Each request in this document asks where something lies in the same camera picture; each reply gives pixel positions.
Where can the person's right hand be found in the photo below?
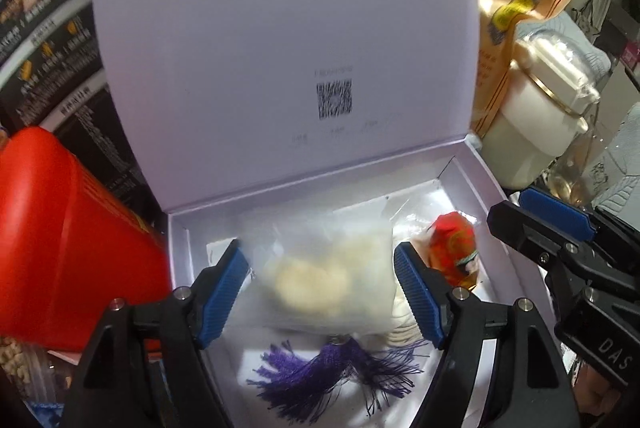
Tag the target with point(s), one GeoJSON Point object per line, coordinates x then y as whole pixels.
{"type": "Point", "coordinates": [600, 395]}

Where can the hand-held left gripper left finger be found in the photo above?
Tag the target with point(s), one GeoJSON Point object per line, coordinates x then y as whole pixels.
{"type": "Point", "coordinates": [222, 293]}

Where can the lavender gift box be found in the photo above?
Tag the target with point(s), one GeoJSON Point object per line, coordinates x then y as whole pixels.
{"type": "Point", "coordinates": [280, 33]}

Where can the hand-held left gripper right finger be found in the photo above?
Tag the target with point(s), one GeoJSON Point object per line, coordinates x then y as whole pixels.
{"type": "Point", "coordinates": [417, 298]}

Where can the light blue covered chair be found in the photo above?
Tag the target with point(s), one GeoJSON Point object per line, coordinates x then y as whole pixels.
{"type": "Point", "coordinates": [582, 28]}
{"type": "Point", "coordinates": [622, 168]}

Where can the white lidded jar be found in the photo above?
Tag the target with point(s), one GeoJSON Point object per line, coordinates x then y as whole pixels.
{"type": "Point", "coordinates": [535, 118]}

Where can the black printed box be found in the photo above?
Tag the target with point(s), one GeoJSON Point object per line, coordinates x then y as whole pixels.
{"type": "Point", "coordinates": [55, 48]}

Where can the red candy packet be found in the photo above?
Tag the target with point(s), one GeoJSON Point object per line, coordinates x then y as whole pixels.
{"type": "Point", "coordinates": [452, 243]}

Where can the purple tassel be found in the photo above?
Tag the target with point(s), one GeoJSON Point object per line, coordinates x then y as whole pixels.
{"type": "Point", "coordinates": [325, 360]}

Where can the red canister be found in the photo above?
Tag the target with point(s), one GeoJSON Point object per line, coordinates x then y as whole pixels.
{"type": "Point", "coordinates": [65, 248]}

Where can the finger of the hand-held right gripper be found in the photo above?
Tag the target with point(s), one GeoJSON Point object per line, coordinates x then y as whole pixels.
{"type": "Point", "coordinates": [555, 213]}
{"type": "Point", "coordinates": [515, 228]}

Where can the blue printed packet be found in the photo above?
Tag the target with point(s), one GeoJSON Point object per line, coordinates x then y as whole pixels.
{"type": "Point", "coordinates": [45, 413]}

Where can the clear plastic zip bag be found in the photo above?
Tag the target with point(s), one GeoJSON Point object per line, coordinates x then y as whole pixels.
{"type": "Point", "coordinates": [320, 278]}

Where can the glass cup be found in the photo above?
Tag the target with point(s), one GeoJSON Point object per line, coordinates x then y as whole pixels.
{"type": "Point", "coordinates": [570, 180]}

